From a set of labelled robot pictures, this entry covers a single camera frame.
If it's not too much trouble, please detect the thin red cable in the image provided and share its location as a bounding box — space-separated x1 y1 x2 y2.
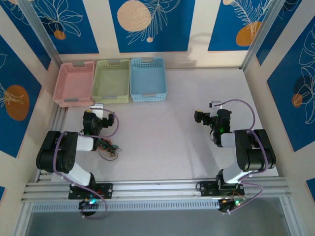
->
98 138 113 148

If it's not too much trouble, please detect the thin orange cable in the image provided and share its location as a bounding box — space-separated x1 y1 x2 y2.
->
98 147 119 161

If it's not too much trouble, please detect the green perforated plastic basket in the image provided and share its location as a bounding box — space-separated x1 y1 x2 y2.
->
91 59 131 104

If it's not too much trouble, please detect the pink perforated plastic basket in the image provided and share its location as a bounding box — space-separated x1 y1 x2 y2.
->
53 61 95 108

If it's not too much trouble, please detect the blue perforated plastic basket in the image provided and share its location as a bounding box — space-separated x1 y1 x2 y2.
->
129 57 168 103

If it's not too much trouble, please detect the small circuit board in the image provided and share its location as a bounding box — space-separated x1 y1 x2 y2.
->
218 196 247 214
78 199 102 210

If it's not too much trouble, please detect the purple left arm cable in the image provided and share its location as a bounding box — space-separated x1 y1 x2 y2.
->
53 112 121 219

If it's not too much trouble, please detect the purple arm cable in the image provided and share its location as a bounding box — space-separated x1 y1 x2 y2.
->
53 112 121 219
216 98 269 213

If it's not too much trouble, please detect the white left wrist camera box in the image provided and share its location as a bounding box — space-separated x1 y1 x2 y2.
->
90 104 104 118

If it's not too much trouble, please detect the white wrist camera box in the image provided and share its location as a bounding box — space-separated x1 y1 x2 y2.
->
209 100 223 116
90 104 104 118

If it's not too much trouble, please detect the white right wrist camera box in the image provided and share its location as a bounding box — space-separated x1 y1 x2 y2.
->
209 100 223 116

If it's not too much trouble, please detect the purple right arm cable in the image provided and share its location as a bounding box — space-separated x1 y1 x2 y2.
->
216 98 269 213

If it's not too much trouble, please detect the blue floral wall panel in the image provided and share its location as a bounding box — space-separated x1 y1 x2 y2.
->
109 0 196 53
208 0 274 52
0 0 52 71
267 22 315 152
255 0 315 66
29 0 99 55
0 35 43 158

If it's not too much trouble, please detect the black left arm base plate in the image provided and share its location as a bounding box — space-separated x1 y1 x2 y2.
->
68 183 114 200

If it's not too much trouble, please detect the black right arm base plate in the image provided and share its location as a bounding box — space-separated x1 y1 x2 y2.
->
198 180 246 197

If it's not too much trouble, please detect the aluminium mounting rail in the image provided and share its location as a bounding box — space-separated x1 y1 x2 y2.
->
21 178 290 204

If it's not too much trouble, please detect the grey slotted cable duct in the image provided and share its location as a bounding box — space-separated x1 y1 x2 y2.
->
31 200 221 212

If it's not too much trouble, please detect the aluminium frame post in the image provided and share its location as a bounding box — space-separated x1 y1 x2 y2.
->
17 0 63 66
242 0 281 69

